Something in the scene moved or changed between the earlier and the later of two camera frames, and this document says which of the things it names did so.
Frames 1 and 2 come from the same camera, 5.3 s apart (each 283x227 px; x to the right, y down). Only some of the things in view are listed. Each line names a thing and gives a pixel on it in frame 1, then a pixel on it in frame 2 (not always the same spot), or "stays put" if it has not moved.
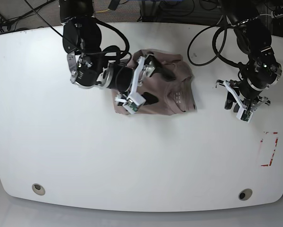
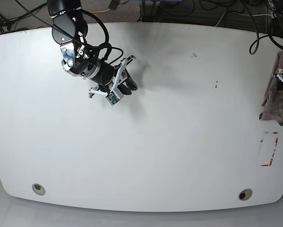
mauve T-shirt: [175, 97] → [277, 105]
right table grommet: [245, 194] stays put
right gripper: [248, 90] → [280, 85]
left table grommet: [38, 189] stays put
